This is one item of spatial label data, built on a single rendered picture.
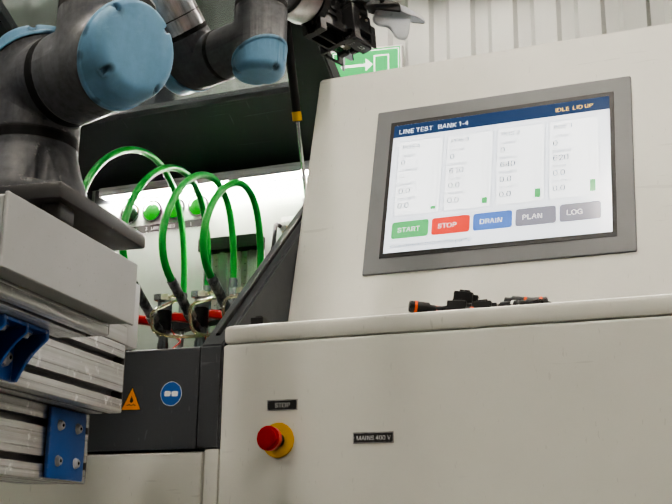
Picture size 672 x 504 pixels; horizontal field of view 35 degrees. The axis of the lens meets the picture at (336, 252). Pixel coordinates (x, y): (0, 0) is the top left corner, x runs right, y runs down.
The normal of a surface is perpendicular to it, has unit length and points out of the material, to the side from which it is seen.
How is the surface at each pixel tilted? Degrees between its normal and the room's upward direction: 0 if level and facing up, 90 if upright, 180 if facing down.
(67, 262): 90
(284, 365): 90
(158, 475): 90
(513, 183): 76
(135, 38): 98
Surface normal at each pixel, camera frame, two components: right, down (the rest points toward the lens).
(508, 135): -0.36, -0.47
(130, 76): 0.76, -0.04
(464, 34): -0.26, -0.26
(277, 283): 0.92, -0.09
